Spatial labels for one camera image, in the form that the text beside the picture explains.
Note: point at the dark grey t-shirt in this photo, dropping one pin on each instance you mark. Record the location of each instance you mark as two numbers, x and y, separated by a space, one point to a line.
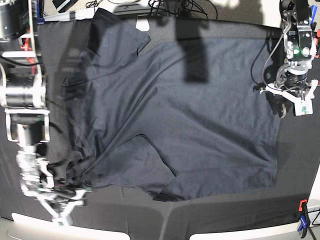
179 122

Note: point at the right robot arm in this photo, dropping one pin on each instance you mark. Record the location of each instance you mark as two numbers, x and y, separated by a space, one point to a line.
23 95

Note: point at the red blue clamp near right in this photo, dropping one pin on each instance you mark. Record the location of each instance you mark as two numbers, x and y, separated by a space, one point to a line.
305 223

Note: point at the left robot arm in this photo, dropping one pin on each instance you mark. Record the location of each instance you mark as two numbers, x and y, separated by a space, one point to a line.
301 46

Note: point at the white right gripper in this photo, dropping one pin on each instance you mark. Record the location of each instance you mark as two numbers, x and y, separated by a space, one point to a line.
59 204

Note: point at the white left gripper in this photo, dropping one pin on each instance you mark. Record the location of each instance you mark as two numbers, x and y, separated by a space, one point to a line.
302 99

